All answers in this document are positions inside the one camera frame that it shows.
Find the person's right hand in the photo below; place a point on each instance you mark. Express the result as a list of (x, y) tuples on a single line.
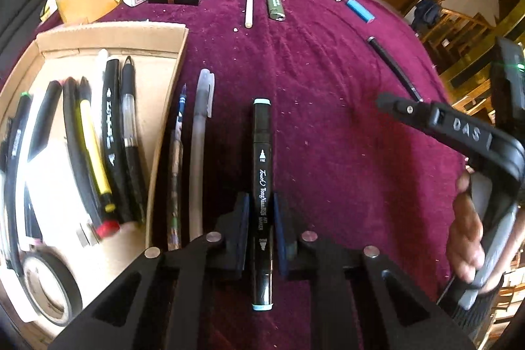
[(463, 227)]

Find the blue patterned pen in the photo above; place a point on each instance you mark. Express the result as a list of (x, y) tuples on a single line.
[(178, 169)]

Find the white stylus pen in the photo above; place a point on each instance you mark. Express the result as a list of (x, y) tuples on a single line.
[(249, 5)]

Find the black gel pen clear barrel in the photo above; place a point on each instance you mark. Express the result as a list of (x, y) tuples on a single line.
[(129, 116)]

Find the grey translucent gel pen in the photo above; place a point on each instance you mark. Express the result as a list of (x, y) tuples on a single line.
[(201, 153)]

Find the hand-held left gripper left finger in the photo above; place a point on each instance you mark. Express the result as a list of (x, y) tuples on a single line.
[(242, 218)]

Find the blue cylindrical battery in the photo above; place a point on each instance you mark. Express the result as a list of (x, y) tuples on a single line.
[(360, 10)]

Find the yellow black highlighter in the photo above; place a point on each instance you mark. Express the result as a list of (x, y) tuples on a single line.
[(92, 153)]

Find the black marker green caps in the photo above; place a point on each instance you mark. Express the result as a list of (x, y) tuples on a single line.
[(19, 124)]

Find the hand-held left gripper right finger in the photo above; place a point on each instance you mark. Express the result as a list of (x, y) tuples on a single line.
[(283, 223)]

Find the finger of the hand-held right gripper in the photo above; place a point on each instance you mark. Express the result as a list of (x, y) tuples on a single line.
[(406, 110)]

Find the wooden railing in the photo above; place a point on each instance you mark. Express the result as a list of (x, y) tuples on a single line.
[(455, 30)]

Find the long black rod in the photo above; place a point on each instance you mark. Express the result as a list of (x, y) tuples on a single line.
[(391, 63)]

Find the green lighter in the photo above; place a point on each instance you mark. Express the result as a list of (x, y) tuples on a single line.
[(275, 4)]

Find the black marker red caps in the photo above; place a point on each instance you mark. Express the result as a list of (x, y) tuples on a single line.
[(74, 128)]

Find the black marker light blue caps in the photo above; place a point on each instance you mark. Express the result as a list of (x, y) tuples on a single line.
[(262, 153)]

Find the dark blue cloth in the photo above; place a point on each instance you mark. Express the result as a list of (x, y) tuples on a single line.
[(426, 11)]

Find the black tape roll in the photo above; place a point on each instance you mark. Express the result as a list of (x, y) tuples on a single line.
[(67, 284)]

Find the shallow cardboard box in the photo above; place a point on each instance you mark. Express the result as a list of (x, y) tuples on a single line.
[(115, 36)]

